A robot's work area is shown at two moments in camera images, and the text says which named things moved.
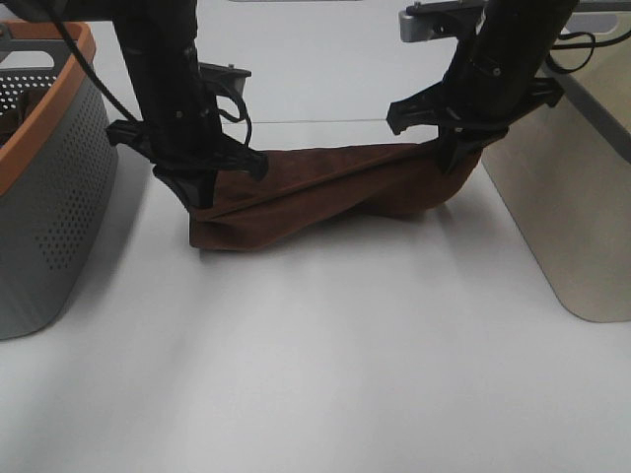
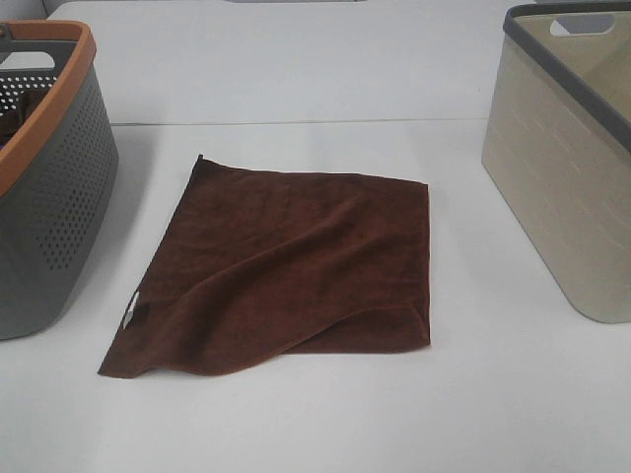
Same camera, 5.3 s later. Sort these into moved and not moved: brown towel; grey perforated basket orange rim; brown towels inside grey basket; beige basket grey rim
Moved: brown towel
Not moved: beige basket grey rim; grey perforated basket orange rim; brown towels inside grey basket
